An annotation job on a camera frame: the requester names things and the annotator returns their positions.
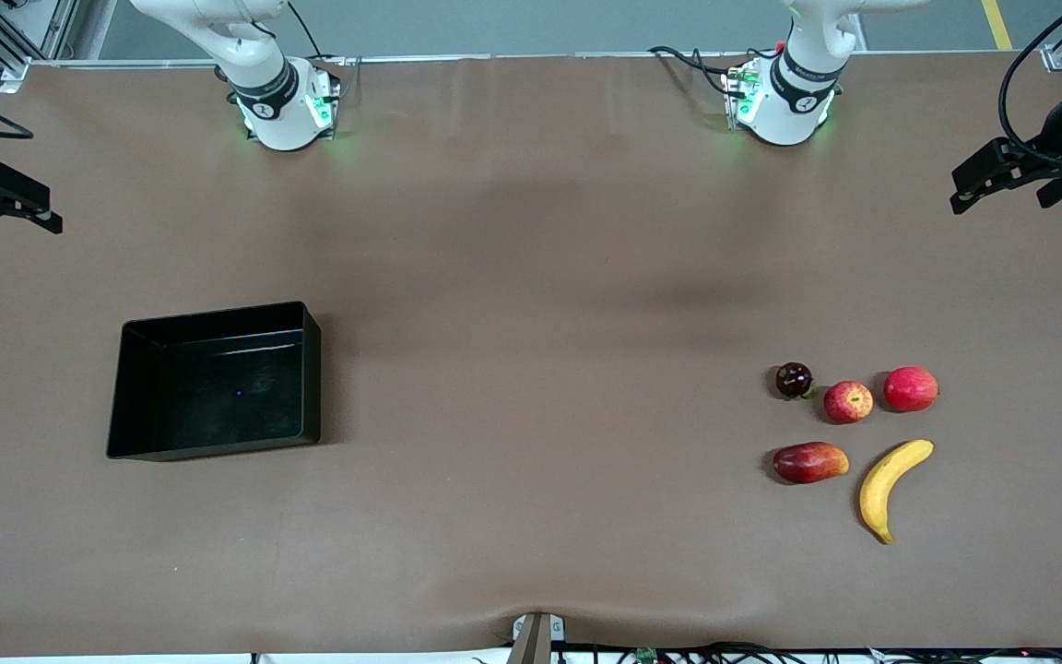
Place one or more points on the plain red apple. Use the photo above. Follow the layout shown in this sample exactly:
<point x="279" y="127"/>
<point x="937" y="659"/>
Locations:
<point x="910" y="388"/>

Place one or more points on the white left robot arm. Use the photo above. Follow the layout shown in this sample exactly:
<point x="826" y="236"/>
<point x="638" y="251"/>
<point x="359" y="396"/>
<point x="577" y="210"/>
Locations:
<point x="798" y="101"/>

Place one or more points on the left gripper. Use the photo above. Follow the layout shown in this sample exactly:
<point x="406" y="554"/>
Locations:
<point x="1054" y="150"/>

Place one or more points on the elongated red mango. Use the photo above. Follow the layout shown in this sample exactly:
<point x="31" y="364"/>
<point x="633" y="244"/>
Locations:
<point x="809" y="462"/>

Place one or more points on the red yellow apple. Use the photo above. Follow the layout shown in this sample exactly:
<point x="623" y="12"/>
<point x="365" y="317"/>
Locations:
<point x="848" y="402"/>

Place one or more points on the metal table edge rail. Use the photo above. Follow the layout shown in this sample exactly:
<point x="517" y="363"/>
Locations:
<point x="540" y="57"/>

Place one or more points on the yellow banana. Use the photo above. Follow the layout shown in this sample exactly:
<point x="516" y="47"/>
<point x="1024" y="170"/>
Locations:
<point x="881" y="489"/>

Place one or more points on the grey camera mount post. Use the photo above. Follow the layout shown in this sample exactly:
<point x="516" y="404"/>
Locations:
<point x="534" y="638"/>

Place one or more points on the small green circuit board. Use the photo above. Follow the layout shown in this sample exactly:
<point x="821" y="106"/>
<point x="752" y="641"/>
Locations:
<point x="647" y="656"/>

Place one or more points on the dark purple round fruit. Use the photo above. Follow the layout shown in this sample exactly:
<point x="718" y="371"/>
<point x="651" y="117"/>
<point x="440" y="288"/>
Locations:
<point x="794" y="379"/>

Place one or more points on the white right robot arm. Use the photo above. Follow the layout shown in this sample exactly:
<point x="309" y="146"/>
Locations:
<point x="264" y="92"/>

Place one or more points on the black plastic box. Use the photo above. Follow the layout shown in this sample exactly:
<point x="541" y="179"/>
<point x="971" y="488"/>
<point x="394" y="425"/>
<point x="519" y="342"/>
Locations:
<point x="218" y="387"/>

